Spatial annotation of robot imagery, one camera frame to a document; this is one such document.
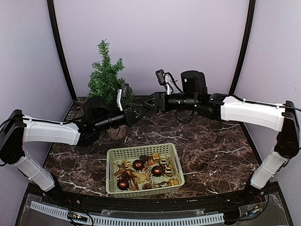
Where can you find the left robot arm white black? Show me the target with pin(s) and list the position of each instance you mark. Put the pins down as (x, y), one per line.
(19, 129)

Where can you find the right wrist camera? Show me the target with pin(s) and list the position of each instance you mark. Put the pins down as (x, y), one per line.
(166, 80)

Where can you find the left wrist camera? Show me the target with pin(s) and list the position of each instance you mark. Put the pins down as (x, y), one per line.
(122, 95)

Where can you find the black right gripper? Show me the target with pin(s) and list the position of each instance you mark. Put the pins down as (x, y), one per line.
(157, 102)

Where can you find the gold gift box ornament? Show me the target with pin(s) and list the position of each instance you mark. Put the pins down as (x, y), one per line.
(173, 182)
(156, 157)

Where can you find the small green christmas tree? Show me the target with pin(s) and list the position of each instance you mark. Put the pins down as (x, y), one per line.
(103, 86)

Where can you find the shiny gold ball ornament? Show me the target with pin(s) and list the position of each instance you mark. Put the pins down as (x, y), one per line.
(168, 172)

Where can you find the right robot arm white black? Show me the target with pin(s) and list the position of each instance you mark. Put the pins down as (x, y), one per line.
(220, 107)

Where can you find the gold star ornament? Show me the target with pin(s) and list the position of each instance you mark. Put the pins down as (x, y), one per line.
(125, 165)

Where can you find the brown ball ornament front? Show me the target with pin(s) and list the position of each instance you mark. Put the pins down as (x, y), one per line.
(123, 184)

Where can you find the black front table rail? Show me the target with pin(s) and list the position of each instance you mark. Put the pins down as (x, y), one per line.
(222, 202)

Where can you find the white slotted cable duct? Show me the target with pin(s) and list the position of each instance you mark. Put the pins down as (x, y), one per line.
(115, 218)

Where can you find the pine cone ornament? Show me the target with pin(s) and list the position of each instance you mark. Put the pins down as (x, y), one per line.
(146, 159)

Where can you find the cream perforated plastic basket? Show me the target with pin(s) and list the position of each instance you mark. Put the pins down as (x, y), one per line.
(143, 170)

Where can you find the black corner frame post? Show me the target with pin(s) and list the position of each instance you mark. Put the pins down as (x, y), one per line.
(59, 48)

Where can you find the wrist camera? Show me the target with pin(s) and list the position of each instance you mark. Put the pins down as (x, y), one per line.
(166, 80)
(122, 95)

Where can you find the brown ball ornament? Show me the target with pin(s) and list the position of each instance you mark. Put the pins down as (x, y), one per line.
(138, 165)
(157, 171)
(123, 184)

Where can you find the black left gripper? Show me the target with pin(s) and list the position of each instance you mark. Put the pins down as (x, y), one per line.
(128, 114)

